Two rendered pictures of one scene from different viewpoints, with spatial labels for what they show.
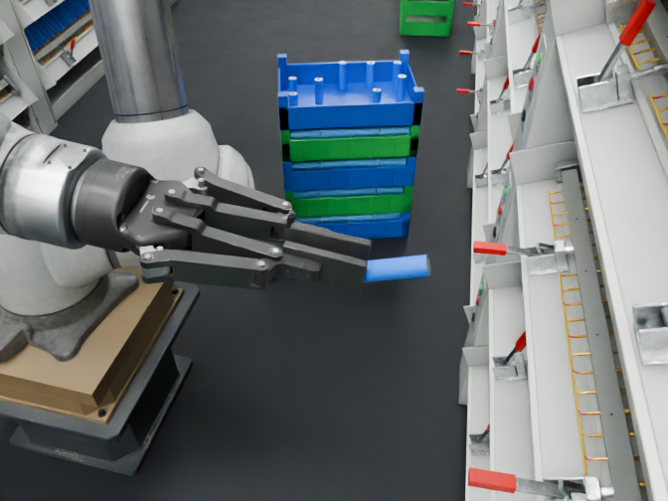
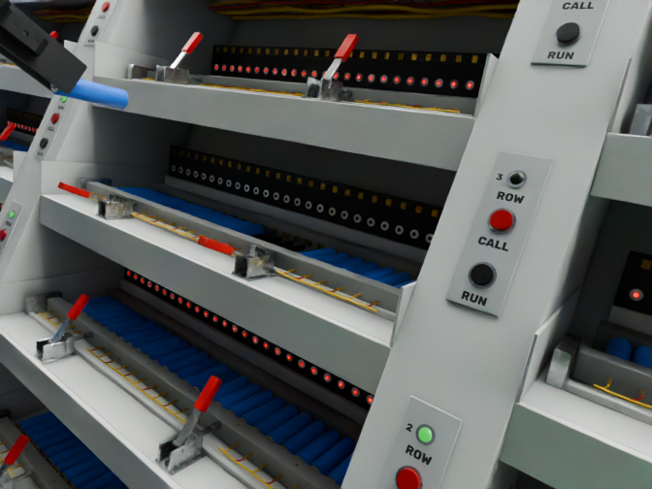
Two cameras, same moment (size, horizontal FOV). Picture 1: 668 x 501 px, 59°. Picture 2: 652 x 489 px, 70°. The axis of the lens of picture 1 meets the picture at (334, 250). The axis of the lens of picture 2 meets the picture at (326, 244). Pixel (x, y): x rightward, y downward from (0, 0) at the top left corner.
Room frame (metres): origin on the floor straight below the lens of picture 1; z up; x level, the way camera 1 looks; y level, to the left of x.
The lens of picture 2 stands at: (-0.05, 0.24, 0.55)
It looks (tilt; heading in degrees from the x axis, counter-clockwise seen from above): 5 degrees up; 293
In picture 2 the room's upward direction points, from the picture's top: 21 degrees clockwise
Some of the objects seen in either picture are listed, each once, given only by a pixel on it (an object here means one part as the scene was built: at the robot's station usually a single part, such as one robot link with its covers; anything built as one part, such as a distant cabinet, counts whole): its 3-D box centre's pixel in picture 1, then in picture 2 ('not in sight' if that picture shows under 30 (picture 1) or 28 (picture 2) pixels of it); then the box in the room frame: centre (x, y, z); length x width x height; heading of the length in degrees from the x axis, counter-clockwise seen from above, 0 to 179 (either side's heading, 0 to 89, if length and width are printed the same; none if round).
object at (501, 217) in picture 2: not in sight; (502, 221); (-0.02, -0.12, 0.64); 0.02 x 0.01 x 0.02; 169
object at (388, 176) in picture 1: (345, 149); not in sight; (1.19, -0.03, 0.20); 0.30 x 0.20 x 0.08; 94
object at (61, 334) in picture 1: (46, 299); not in sight; (0.61, 0.44, 0.31); 0.22 x 0.18 x 0.06; 158
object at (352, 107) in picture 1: (347, 88); not in sight; (1.19, -0.03, 0.36); 0.30 x 0.20 x 0.08; 94
